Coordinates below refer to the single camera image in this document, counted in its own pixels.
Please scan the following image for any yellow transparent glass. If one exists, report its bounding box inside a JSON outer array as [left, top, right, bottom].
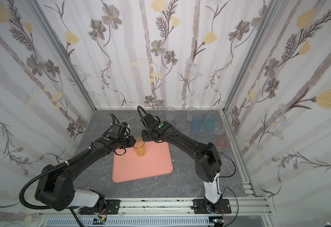
[[133, 137, 146, 157]]

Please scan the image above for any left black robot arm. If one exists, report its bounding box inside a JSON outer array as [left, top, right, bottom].
[[34, 122, 136, 214]]

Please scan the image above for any clear faceted short glass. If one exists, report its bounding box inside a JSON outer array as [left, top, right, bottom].
[[176, 116, 186, 130]]

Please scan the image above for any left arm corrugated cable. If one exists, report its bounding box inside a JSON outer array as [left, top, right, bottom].
[[19, 153, 89, 211]]

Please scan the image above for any clear tall glass back right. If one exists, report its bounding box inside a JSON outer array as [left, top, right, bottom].
[[186, 107, 197, 121]]

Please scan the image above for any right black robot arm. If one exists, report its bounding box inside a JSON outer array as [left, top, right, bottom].
[[139, 113, 222, 213]]

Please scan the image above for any clear round glass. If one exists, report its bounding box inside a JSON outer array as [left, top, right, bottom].
[[213, 121, 225, 136]]

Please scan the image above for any teal frosted glass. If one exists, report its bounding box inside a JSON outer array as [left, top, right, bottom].
[[204, 114, 217, 131]]

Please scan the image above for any pink plastic tray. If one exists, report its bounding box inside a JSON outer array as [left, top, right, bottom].
[[112, 142, 173, 183]]

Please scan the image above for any pink faceted glass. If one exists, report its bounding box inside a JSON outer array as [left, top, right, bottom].
[[217, 134, 230, 149]]

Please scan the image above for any blue frosted glass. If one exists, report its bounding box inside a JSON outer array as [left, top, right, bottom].
[[191, 113, 204, 133]]

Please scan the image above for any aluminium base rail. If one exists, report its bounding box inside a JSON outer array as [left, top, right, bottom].
[[37, 197, 272, 219]]

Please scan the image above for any clear tall faceted glass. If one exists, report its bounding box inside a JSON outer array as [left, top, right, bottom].
[[165, 107, 176, 121]]

